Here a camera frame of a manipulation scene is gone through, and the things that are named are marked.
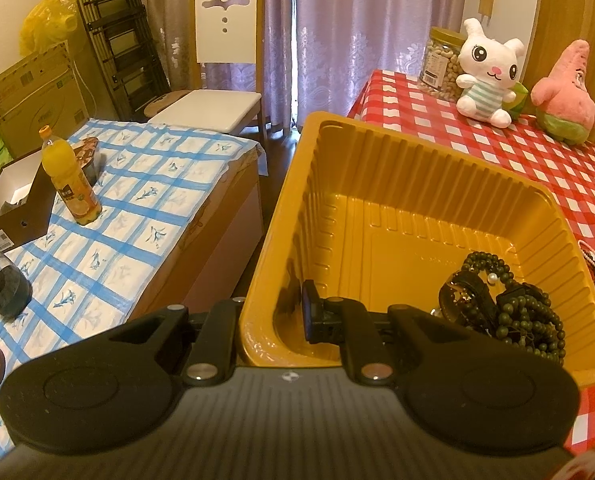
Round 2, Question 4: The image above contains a yellow plastic tray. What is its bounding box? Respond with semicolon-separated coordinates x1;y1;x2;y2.
240;112;595;388

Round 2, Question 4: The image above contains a dark bead necklace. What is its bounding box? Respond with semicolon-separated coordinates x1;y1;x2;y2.
459;250;568;366

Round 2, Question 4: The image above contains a low wooden table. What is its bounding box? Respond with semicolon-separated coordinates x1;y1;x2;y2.
128;153;263;321

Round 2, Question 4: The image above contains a blue checkered tablecloth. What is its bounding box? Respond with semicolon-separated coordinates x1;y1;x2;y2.
0;118;270;470

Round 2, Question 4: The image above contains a dark glass jar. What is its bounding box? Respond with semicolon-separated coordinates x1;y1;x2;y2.
0;252;33;321

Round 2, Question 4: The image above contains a snack cup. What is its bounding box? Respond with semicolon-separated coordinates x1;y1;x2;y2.
73;136;101;186

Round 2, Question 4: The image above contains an open brown box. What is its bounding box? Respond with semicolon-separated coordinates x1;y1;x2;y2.
0;151;56;252

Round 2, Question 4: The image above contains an orange juice bottle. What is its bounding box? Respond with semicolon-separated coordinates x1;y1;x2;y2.
38;125;102;226

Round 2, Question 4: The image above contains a nut jar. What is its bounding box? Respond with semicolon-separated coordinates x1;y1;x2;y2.
418;26;465;103

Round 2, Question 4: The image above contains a red checkered tablecloth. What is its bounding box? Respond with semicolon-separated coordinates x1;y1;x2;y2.
346;69;595;456

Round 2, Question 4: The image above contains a white bunny plush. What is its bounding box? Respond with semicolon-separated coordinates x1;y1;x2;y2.
456;18;525;128

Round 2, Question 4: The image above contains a purple curtain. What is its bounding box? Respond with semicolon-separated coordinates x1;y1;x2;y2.
142;0;465;128

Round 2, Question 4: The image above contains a pink starfish plush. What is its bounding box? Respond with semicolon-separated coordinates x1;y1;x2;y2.
531;39;595;145

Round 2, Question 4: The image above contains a cardboard box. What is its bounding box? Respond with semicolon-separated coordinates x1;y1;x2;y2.
0;44;89;159

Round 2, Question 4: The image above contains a white wooden chair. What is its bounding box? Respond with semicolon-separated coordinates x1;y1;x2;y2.
149;0;268;144

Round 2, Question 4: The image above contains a yellow plastic bag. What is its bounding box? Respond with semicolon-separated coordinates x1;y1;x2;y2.
19;0;78;56

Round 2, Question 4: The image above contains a black folding rack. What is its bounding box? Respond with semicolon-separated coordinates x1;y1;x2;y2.
77;0;171;122

